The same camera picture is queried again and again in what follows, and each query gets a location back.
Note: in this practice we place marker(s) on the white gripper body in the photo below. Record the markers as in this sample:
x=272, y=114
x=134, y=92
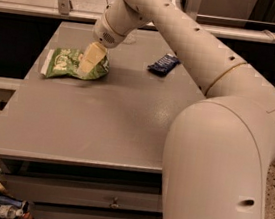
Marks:
x=106, y=35

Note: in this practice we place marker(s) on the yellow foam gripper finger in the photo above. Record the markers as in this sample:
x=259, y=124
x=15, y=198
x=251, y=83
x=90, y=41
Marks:
x=93, y=54

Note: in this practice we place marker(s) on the green jalapeno chip bag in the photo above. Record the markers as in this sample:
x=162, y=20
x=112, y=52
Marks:
x=66, y=62

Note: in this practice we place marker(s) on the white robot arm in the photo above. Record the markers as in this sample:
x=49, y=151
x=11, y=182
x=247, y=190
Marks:
x=217, y=151

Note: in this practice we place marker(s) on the dark blue snack bar wrapper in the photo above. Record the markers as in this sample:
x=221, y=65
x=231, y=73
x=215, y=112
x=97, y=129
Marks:
x=164, y=65

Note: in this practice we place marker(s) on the gray wooden drawer cabinet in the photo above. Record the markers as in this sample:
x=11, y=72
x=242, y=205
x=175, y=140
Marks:
x=113, y=128

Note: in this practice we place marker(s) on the upper gray drawer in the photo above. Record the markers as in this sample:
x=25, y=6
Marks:
x=83, y=193

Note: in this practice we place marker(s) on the gray drawer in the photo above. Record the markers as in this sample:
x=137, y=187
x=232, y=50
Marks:
x=83, y=193
x=44, y=211

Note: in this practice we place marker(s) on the upper metal drawer knob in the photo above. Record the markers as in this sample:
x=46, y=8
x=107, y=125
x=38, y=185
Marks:
x=114, y=204

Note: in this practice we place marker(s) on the lower gray drawer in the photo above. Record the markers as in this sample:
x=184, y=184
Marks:
x=44, y=211

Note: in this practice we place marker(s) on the plastic bottle on floor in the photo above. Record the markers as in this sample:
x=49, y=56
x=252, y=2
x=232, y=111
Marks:
x=10, y=212

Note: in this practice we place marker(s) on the metal window railing frame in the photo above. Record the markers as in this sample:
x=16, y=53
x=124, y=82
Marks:
x=57, y=0

